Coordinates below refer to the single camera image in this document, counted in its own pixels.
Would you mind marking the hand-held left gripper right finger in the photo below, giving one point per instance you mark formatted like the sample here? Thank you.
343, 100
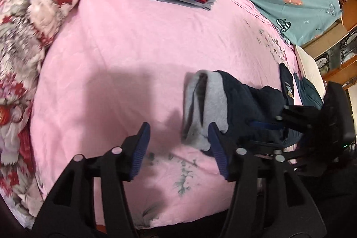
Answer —
219, 153

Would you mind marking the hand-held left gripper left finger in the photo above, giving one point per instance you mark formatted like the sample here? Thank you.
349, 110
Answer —
140, 148

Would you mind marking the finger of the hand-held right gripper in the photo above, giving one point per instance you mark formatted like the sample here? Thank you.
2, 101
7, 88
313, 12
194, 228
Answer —
299, 115
274, 150

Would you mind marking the navy pants with grey lining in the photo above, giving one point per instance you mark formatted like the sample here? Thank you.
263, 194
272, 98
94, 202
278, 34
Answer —
245, 107

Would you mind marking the dark teal garment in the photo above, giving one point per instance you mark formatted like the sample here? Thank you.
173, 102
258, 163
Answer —
309, 94

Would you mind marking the white pillow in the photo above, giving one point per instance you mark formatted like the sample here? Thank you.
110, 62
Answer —
309, 68

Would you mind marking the pink bed sheet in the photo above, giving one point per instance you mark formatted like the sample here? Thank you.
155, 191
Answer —
125, 59

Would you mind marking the wooden glass cabinet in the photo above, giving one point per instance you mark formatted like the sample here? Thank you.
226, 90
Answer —
343, 34

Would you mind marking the folded red garment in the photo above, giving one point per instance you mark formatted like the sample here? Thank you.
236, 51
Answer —
201, 0

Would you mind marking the red floral quilt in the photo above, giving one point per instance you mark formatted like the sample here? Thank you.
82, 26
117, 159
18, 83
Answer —
30, 17

